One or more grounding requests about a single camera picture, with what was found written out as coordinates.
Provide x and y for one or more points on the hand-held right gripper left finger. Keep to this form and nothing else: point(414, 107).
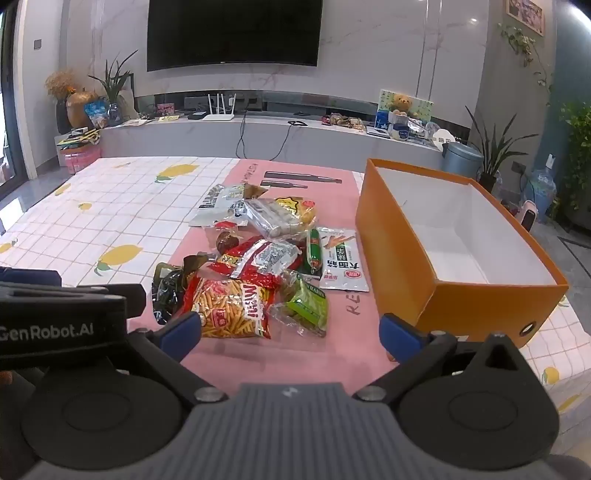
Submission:
point(182, 334)

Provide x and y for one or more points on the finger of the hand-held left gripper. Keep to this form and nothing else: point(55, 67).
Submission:
point(134, 300)

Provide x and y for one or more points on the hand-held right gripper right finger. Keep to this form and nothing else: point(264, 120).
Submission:
point(398, 337)

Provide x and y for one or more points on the dark green seaweed packet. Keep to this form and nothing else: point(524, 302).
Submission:
point(168, 290)

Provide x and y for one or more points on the red stick snack bag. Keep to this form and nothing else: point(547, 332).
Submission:
point(231, 307)

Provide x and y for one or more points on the small brown snack packet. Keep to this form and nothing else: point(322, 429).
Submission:
point(196, 265)

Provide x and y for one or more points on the orange cardboard box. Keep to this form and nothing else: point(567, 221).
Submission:
point(401, 258)

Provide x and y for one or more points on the white snack packet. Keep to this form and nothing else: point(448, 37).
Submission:
point(344, 263)

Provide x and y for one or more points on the clear green pea packet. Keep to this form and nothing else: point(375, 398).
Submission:
point(307, 307)

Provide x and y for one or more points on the brown dried fruit packet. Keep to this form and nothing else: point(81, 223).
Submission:
point(228, 240)

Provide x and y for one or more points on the red packet with white label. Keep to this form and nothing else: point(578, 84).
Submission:
point(258, 261)

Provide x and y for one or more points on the green sausage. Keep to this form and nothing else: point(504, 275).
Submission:
point(314, 251)

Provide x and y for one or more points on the silver grey snack packet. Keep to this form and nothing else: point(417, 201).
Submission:
point(214, 203)

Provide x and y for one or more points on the small blue white packet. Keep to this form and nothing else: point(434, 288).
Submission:
point(239, 207)

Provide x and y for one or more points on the clear packet of white balls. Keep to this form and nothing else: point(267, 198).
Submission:
point(272, 219)

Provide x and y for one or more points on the yellow cake bag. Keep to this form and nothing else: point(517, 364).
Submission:
point(300, 210)

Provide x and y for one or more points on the small brown triangular packet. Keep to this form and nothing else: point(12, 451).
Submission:
point(255, 191)

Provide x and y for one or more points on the pile of wrapped snacks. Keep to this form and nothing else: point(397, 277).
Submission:
point(344, 122)

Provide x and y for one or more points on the lemon print tablecloth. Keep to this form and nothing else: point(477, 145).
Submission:
point(115, 207)

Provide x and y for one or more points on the pink bottle print mat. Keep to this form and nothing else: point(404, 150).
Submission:
point(295, 355)

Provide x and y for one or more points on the pink storage box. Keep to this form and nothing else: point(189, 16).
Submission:
point(78, 159)

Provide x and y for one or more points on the grey TV cabinet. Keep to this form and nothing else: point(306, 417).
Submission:
point(194, 141)

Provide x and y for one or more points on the stack of colourful papers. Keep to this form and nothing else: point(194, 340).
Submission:
point(78, 138)

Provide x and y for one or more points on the loose papers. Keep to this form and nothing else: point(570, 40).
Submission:
point(136, 122)

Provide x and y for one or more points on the small pink appliance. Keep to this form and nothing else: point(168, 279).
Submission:
point(528, 216)

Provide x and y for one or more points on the flat yellow packet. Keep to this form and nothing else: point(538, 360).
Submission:
point(168, 118)

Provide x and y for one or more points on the grey trash can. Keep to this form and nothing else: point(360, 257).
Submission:
point(459, 159)

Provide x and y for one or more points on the blue snack bag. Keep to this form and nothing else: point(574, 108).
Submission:
point(97, 114)

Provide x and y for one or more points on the pink card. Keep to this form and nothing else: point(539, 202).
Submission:
point(165, 110)

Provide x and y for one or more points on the beige cushion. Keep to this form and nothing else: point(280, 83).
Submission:
point(128, 106)

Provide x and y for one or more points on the black set-top box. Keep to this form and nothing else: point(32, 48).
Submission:
point(196, 114)

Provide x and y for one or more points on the dark vase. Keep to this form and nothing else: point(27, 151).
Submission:
point(61, 117)

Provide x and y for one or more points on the gold vase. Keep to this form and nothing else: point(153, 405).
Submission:
point(81, 108)

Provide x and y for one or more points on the white round object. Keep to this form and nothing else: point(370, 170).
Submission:
point(443, 138)

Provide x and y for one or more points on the blue water jug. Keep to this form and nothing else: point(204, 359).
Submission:
point(541, 191)

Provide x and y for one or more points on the white router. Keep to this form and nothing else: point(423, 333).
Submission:
point(220, 115)

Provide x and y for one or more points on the white jar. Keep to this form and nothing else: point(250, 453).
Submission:
point(399, 132)

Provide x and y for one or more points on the potted long-leaf plant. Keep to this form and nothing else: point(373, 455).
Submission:
point(494, 147)

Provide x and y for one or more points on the blue white carton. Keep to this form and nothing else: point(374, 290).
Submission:
point(382, 121)

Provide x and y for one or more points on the green plant in glass vase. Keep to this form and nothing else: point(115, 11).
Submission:
point(113, 83)

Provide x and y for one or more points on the dried yellow flowers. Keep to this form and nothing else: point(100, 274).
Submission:
point(60, 83)

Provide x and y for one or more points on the teddy bear picture box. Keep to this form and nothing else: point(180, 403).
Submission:
point(401, 104)

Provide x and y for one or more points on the black loop-shaped object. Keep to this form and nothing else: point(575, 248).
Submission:
point(298, 123)

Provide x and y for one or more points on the leafy green bush plant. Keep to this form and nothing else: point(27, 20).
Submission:
point(577, 152)

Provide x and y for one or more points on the black television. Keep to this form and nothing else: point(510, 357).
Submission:
point(233, 32)

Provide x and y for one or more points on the trailing vine plant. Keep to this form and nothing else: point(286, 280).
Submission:
point(526, 46)

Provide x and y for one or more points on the wall socket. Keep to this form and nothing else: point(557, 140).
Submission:
point(519, 167)

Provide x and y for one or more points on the white wall plug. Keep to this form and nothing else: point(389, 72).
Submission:
point(549, 161)

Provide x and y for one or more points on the framed wall picture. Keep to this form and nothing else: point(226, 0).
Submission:
point(526, 14)

